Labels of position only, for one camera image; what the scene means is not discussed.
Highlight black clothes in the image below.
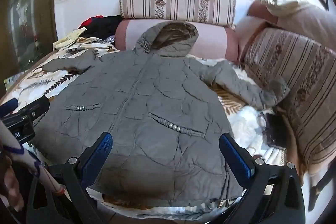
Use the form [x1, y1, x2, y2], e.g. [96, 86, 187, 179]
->
[88, 15, 124, 39]

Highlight wooden door with glass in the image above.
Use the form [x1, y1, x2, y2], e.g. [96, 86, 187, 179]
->
[0, 0, 59, 93]

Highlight pink sofa cushion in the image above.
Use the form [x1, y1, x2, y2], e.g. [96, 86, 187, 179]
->
[236, 0, 336, 62]

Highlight black phone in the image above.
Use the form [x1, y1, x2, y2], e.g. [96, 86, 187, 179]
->
[265, 113, 288, 149]

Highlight person's left hand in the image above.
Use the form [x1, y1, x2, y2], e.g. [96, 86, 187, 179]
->
[0, 153, 25, 212]

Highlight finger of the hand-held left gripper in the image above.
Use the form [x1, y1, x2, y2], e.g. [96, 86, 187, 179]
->
[0, 98, 19, 115]
[17, 96, 50, 119]

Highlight pale yellow cloth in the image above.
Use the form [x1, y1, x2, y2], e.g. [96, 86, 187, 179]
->
[52, 27, 87, 50]

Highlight leaf print blanket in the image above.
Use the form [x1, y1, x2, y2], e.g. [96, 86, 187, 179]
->
[0, 36, 292, 224]

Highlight grey quilted hooded jacket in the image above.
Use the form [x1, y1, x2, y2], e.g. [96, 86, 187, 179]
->
[31, 21, 290, 207]

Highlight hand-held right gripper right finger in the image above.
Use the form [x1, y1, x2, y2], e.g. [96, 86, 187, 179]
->
[219, 133, 306, 224]

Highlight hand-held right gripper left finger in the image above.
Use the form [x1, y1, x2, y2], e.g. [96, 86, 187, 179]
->
[26, 132, 113, 224]

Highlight eyeglasses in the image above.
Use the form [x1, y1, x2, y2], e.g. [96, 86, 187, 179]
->
[256, 112, 268, 135]

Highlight colourful magazine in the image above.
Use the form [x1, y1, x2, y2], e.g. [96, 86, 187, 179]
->
[3, 74, 19, 90]

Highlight cream cloth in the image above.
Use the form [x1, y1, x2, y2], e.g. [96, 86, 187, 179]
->
[262, 0, 305, 17]

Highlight long striped floral cushion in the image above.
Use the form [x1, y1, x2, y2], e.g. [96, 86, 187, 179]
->
[241, 27, 336, 174]

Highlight red cloth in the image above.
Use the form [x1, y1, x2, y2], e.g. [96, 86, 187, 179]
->
[78, 15, 104, 29]

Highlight pink bolster cushion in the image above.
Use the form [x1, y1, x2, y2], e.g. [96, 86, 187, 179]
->
[115, 19, 239, 60]

